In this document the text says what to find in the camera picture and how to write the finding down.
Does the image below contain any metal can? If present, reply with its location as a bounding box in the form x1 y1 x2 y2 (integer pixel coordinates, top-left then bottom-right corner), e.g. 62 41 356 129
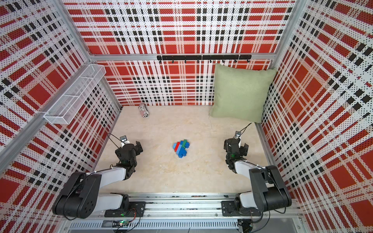
138 103 149 117

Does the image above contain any light blue long lego brick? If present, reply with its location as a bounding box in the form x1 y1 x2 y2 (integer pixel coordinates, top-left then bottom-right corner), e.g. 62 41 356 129
175 144 182 155

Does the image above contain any green circuit board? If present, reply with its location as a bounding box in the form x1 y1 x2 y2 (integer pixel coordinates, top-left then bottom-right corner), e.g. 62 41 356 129
112 220 129 229

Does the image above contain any red lego brick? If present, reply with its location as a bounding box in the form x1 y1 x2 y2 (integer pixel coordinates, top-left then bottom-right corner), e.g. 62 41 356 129
174 142 180 151

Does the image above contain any green pillow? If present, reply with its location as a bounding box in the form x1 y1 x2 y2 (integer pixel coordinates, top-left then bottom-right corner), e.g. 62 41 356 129
210 64 276 123

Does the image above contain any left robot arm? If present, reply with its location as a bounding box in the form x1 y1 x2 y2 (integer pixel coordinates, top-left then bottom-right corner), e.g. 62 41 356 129
52 141 143 220

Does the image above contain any green lego brick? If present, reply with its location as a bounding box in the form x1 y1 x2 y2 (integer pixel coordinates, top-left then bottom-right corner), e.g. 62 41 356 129
180 139 188 149

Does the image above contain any black hook rail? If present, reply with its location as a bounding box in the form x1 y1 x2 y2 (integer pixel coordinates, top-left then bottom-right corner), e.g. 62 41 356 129
156 54 252 62

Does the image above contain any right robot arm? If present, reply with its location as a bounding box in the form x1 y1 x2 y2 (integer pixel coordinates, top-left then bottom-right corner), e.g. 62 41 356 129
223 136 292 215

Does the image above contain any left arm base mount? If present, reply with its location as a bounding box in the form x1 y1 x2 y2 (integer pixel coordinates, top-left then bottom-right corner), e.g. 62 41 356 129
104 202 146 217

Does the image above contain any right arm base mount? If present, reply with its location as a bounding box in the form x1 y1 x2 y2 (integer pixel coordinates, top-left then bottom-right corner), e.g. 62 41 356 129
221 201 261 216

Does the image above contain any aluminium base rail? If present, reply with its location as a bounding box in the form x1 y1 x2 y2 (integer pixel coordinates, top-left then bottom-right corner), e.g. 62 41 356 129
62 191 302 231

